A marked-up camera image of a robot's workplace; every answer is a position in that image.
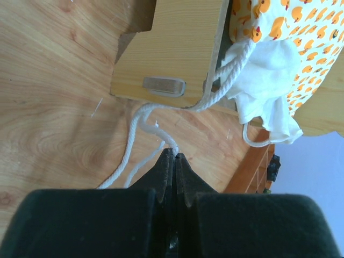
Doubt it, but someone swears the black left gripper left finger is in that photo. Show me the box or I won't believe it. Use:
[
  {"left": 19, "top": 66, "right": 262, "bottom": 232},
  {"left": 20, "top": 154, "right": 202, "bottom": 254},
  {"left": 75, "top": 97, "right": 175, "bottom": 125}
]
[{"left": 1, "top": 149, "right": 176, "bottom": 257}]

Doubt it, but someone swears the wooden compartment organizer box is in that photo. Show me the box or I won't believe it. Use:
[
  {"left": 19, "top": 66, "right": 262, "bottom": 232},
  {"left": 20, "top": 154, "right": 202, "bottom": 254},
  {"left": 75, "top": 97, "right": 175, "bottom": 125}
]
[{"left": 223, "top": 145, "right": 275, "bottom": 194}]

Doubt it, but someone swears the duck print bed cover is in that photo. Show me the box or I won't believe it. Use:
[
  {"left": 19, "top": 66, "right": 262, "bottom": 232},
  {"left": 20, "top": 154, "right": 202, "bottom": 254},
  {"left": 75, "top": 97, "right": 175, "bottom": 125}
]
[{"left": 97, "top": 0, "right": 344, "bottom": 190}]

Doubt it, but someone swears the wooden pet bed frame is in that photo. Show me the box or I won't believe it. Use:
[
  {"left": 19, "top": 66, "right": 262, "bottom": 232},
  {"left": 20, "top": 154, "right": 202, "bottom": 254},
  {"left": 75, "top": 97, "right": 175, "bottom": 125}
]
[{"left": 110, "top": 0, "right": 344, "bottom": 138}]

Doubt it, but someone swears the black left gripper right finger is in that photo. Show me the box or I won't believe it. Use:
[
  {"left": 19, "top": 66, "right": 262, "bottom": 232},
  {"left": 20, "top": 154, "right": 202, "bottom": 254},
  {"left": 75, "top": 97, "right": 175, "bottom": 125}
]
[{"left": 175, "top": 154, "right": 340, "bottom": 257}]

